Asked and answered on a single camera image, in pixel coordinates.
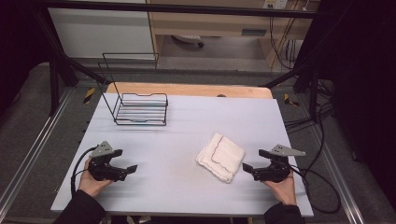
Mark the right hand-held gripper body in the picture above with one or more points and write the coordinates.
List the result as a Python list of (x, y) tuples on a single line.
[(275, 172)]

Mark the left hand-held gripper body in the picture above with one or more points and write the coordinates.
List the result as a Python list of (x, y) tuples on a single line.
[(104, 171)]

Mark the white towel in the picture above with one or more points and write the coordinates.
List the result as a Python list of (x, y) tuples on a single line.
[(222, 157)]

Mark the person's left hand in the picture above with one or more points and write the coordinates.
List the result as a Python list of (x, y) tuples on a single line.
[(90, 185)]

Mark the person's right hand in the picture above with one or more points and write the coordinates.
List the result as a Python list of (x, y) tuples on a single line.
[(285, 191)]

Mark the white table cover sheet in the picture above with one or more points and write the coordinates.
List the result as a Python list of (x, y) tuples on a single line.
[(174, 186)]

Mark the wooden table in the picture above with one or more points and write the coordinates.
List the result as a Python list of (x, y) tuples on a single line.
[(193, 90)]

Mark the dark curtain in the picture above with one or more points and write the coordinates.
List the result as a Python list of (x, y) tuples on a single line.
[(364, 93), (15, 46)]

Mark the white panel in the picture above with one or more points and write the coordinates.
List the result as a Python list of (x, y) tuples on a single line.
[(102, 32)]

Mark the chair base with wheel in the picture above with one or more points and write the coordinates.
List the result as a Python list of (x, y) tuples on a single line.
[(190, 39)]

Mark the wooden desk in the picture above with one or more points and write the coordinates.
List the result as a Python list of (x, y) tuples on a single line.
[(211, 23)]

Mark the black metal crossbar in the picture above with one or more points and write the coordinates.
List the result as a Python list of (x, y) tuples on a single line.
[(174, 8)]

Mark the aluminium floor rail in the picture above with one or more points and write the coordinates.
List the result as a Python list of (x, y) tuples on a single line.
[(337, 177), (29, 152)]

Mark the black metal frame strut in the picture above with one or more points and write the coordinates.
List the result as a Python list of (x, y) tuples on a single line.
[(56, 53), (299, 73)]

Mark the white wall socket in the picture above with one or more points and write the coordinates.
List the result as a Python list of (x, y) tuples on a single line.
[(275, 3)]

